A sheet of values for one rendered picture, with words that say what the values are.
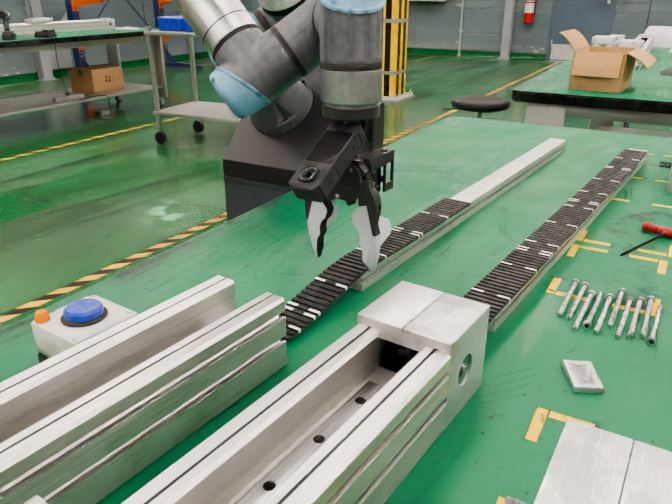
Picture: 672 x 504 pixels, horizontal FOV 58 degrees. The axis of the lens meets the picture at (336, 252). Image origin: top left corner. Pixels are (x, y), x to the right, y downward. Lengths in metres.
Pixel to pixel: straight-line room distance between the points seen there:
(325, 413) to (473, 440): 0.15
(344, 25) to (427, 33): 11.72
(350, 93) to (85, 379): 0.42
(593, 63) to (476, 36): 9.43
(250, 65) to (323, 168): 0.18
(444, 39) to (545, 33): 1.84
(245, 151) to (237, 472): 0.98
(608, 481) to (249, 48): 0.63
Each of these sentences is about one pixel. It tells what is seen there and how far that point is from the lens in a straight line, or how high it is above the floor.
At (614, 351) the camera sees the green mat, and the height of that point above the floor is 0.78.
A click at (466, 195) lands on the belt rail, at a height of 0.81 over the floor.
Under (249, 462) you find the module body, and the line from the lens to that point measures 0.48.
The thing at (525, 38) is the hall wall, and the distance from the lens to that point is 11.88.
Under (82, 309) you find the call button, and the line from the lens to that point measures 0.70.
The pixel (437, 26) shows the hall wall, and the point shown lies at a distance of 12.36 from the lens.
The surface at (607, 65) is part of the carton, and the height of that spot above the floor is 0.88.
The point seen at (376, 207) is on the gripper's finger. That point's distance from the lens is 0.75.
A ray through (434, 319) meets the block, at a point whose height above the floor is 0.87.
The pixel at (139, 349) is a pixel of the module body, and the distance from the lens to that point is 0.63.
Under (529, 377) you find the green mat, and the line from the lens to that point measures 0.70.
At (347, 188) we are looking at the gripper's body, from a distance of 0.76.
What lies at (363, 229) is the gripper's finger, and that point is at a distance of 0.77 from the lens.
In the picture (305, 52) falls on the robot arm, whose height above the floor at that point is 1.09.
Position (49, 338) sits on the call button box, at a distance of 0.70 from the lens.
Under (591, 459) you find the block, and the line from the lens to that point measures 0.46.
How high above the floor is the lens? 1.16
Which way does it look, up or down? 23 degrees down
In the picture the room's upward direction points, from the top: straight up
